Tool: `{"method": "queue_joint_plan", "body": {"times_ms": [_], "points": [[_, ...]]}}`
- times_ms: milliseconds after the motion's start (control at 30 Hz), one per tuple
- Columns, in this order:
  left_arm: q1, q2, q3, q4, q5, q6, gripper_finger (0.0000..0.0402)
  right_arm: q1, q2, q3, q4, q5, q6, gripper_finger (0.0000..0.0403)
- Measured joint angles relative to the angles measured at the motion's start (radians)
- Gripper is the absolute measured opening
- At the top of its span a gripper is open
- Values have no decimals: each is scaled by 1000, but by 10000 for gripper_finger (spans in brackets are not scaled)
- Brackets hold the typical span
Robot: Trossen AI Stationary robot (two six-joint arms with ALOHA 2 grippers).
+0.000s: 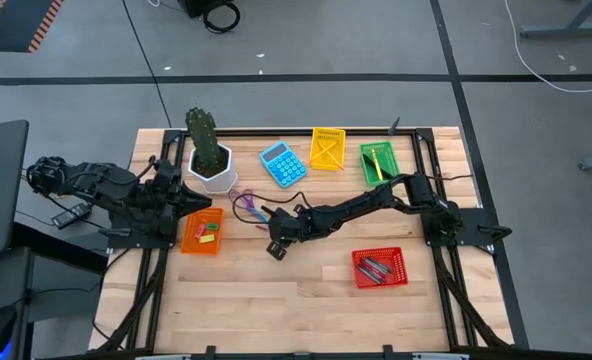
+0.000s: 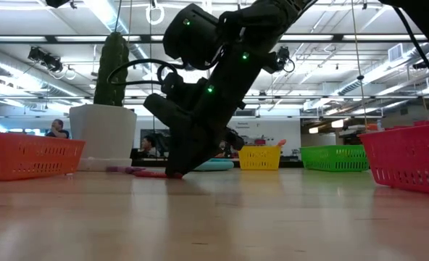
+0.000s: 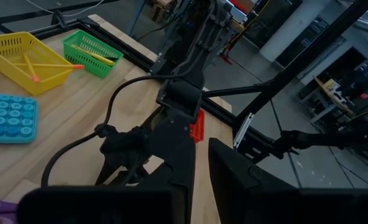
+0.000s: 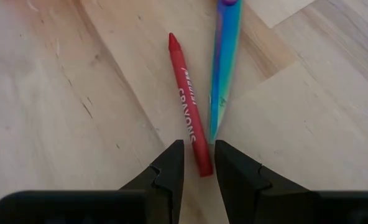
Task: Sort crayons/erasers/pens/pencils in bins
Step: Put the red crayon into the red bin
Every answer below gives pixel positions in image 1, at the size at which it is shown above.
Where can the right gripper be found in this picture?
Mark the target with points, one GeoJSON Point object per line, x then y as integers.
{"type": "Point", "coordinates": [286, 230]}

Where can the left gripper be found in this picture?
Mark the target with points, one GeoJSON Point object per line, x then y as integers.
{"type": "Point", "coordinates": [168, 197]}

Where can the green eraser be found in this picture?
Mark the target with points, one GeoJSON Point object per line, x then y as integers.
{"type": "Point", "coordinates": [212, 226]}

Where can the black pen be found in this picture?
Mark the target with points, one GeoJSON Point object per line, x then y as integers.
{"type": "Point", "coordinates": [373, 164]}
{"type": "Point", "coordinates": [385, 174]}

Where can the red crayon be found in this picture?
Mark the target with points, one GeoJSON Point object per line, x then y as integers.
{"type": "Point", "coordinates": [372, 267]}
{"type": "Point", "coordinates": [262, 227]}

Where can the yellow crayon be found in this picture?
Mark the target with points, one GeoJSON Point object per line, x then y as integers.
{"type": "Point", "coordinates": [377, 165]}

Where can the dark grey crayon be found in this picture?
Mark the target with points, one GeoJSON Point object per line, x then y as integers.
{"type": "Point", "coordinates": [383, 262]}

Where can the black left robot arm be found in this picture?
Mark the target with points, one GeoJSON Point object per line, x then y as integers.
{"type": "Point", "coordinates": [101, 187]}

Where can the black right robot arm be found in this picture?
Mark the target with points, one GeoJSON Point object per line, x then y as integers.
{"type": "Point", "coordinates": [376, 200]}

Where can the white plant pot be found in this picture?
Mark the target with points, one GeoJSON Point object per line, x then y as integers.
{"type": "Point", "coordinates": [223, 182]}

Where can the orange plastic bin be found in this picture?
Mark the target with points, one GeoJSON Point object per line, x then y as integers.
{"type": "Point", "coordinates": [196, 242]}

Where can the blue calculator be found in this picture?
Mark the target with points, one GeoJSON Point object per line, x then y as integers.
{"type": "Point", "coordinates": [283, 165]}

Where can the green cactus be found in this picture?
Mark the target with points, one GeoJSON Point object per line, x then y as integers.
{"type": "Point", "coordinates": [203, 135]}

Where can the yellow plastic bin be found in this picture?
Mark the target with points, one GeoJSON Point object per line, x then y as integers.
{"type": "Point", "coordinates": [338, 137]}

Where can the black power adapter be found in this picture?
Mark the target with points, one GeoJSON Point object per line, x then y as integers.
{"type": "Point", "coordinates": [72, 215]}

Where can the green plastic bin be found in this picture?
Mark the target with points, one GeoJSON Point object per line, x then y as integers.
{"type": "Point", "coordinates": [391, 152]}

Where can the red plastic bin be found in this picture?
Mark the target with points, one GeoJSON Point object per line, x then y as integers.
{"type": "Point", "coordinates": [398, 277]}

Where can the black clamp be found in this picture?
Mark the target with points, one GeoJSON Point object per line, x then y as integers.
{"type": "Point", "coordinates": [394, 126]}

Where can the grey desk panel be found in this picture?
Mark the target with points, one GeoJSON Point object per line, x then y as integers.
{"type": "Point", "coordinates": [1, 190]}

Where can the black box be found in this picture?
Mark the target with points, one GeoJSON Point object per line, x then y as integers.
{"type": "Point", "coordinates": [196, 6]}

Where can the orange striped black mat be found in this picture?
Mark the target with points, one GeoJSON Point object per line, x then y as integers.
{"type": "Point", "coordinates": [11, 25]}

